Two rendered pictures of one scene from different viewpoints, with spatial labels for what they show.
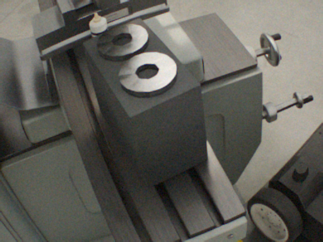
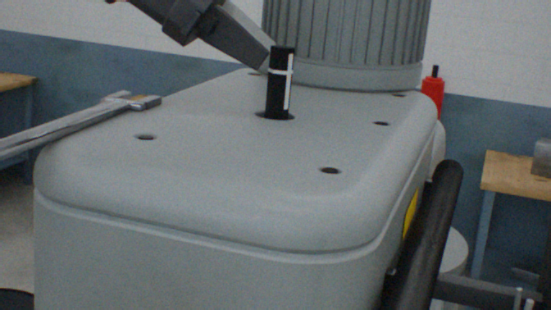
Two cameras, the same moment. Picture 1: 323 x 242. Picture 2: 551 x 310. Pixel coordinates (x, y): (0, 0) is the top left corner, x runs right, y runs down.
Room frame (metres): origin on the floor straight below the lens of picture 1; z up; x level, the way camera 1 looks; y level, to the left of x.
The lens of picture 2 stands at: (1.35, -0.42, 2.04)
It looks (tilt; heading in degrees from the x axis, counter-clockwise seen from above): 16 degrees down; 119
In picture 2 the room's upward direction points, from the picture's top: 5 degrees clockwise
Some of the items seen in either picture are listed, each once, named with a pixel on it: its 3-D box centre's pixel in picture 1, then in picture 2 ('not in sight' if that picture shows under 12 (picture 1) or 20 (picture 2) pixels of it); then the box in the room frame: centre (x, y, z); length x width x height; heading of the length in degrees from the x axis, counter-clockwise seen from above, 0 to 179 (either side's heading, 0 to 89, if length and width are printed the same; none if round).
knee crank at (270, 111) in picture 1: (288, 104); not in sight; (1.01, -0.41, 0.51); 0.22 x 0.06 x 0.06; 103
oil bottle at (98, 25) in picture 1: (99, 30); not in sight; (0.93, 0.10, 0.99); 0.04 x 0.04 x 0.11
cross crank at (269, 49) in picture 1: (261, 51); not in sight; (1.14, -0.35, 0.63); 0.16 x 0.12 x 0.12; 103
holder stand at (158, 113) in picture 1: (142, 96); not in sight; (0.64, 0.02, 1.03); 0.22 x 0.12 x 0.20; 19
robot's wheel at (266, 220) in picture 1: (275, 218); not in sight; (0.63, -0.26, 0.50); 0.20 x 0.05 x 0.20; 34
